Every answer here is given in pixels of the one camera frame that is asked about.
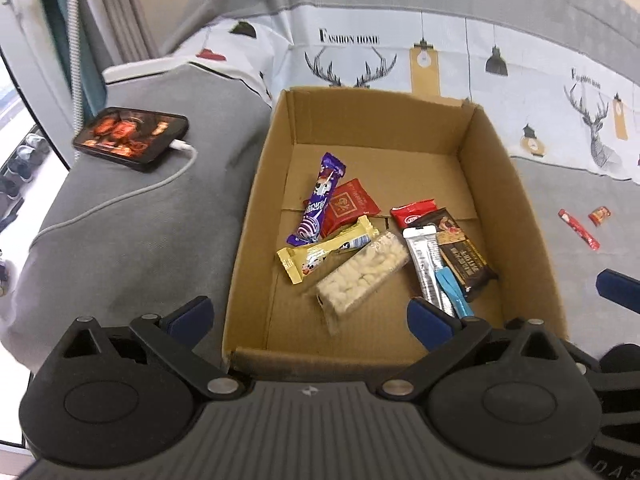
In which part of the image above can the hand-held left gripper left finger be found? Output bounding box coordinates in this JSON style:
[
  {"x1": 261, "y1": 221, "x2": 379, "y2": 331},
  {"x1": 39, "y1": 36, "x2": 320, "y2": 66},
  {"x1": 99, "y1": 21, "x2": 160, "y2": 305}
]
[{"x1": 47, "y1": 296, "x2": 248, "y2": 402}]

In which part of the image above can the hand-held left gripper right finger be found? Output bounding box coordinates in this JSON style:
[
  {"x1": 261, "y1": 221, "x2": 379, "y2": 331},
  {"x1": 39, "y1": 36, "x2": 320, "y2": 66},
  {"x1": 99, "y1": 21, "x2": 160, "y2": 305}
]
[{"x1": 377, "y1": 297, "x2": 573, "y2": 402}]

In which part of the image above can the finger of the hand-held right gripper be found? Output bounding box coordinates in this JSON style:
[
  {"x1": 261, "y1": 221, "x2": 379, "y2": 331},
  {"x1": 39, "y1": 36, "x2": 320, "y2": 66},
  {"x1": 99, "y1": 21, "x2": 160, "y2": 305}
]
[{"x1": 595, "y1": 268, "x2": 640, "y2": 311}]

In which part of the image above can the blue stick packet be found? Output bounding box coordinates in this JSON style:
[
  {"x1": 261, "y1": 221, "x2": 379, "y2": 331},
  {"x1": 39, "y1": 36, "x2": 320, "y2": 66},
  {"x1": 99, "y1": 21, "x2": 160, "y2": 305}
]
[{"x1": 435, "y1": 266, "x2": 476, "y2": 318}]

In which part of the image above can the silver stick packet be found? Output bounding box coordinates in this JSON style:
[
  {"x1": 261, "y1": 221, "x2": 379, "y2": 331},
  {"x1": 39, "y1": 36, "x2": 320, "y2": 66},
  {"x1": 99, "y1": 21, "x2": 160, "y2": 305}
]
[{"x1": 402, "y1": 225, "x2": 457, "y2": 318}]

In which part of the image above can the black chocolate packet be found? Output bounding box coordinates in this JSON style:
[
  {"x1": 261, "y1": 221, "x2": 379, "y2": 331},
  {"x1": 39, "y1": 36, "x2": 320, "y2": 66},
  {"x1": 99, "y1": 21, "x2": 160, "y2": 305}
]
[{"x1": 425, "y1": 210, "x2": 500, "y2": 302}]

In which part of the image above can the clear puffed rice bar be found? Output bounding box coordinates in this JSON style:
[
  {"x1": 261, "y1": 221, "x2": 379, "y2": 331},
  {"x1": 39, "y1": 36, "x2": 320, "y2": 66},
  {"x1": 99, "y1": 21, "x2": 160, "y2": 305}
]
[{"x1": 315, "y1": 231, "x2": 411, "y2": 336}]

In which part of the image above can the red spicy snack packet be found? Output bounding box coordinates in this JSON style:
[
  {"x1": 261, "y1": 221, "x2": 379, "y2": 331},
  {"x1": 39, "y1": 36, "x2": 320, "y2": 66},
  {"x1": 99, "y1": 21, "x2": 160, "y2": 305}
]
[{"x1": 390, "y1": 199, "x2": 438, "y2": 231}]

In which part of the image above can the yellow snack packet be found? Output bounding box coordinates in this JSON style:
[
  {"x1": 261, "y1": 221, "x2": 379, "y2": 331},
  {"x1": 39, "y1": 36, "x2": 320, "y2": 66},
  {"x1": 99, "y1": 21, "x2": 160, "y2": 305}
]
[{"x1": 276, "y1": 215, "x2": 381, "y2": 286}]

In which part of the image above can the red square snack packet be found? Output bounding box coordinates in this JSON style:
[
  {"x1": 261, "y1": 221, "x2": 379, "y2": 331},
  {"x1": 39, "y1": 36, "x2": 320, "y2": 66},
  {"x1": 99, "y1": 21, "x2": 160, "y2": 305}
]
[{"x1": 302, "y1": 177, "x2": 382, "y2": 238}]

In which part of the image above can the purple candy packet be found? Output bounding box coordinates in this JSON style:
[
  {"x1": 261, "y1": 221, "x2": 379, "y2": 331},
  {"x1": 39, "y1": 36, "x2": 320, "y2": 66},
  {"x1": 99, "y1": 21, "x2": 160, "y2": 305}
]
[{"x1": 286, "y1": 152, "x2": 347, "y2": 248}]

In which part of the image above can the brown cardboard box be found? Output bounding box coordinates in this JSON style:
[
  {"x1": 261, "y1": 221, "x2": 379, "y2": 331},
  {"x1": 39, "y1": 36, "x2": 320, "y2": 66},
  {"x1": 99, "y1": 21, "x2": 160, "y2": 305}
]
[{"x1": 221, "y1": 86, "x2": 571, "y2": 378}]

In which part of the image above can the red stick packet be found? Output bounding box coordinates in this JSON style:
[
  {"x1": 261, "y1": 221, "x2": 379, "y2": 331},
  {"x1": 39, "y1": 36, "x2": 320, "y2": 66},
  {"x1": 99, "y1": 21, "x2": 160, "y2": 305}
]
[{"x1": 558, "y1": 208, "x2": 601, "y2": 252}]

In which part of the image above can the grey bedsheet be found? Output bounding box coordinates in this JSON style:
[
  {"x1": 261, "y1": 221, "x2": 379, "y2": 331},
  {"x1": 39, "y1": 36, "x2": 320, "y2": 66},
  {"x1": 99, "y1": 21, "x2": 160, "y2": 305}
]
[{"x1": 0, "y1": 62, "x2": 640, "y2": 376}]

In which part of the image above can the black smartphone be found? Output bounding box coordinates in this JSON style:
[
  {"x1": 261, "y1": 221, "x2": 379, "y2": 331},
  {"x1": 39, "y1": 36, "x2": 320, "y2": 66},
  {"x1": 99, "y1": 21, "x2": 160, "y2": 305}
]
[{"x1": 72, "y1": 106, "x2": 190, "y2": 173}]

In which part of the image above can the dark shoe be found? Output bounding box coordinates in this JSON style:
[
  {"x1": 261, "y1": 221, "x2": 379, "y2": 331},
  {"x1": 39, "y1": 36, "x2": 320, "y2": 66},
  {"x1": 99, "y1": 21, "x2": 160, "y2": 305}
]
[
  {"x1": 22, "y1": 132, "x2": 51, "y2": 156},
  {"x1": 0, "y1": 175, "x2": 23, "y2": 202},
  {"x1": 7, "y1": 146, "x2": 36, "y2": 183}
]

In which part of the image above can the deer print bedsheet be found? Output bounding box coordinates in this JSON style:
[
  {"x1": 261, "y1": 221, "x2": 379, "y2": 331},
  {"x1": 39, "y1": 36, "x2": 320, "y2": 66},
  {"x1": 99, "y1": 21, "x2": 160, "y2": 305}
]
[{"x1": 160, "y1": 0, "x2": 640, "y2": 186}]

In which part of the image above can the white pillow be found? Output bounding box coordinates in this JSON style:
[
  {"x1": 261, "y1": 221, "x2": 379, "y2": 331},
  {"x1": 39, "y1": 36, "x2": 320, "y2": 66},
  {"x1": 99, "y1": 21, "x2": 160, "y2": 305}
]
[{"x1": 102, "y1": 57, "x2": 191, "y2": 83}]

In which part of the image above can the patterned grey fabric strip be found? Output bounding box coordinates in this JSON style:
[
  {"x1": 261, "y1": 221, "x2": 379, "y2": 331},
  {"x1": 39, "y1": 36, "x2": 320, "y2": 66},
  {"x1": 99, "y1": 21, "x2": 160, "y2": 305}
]
[{"x1": 66, "y1": 0, "x2": 85, "y2": 128}]

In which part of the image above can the teal curtain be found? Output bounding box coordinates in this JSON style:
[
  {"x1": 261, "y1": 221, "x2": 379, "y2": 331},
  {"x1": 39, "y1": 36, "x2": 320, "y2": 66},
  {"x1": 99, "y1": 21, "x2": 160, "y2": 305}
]
[{"x1": 32, "y1": 0, "x2": 108, "y2": 116}]

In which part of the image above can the grey curtain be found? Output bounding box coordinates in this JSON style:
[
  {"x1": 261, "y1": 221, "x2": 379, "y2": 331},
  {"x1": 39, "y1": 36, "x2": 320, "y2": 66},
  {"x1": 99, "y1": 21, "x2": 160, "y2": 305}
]
[{"x1": 75, "y1": 0, "x2": 161, "y2": 66}]

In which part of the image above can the white charging cable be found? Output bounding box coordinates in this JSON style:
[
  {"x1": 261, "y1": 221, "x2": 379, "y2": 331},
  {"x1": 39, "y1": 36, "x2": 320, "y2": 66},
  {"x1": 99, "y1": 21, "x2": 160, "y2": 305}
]
[{"x1": 30, "y1": 140, "x2": 198, "y2": 251}]

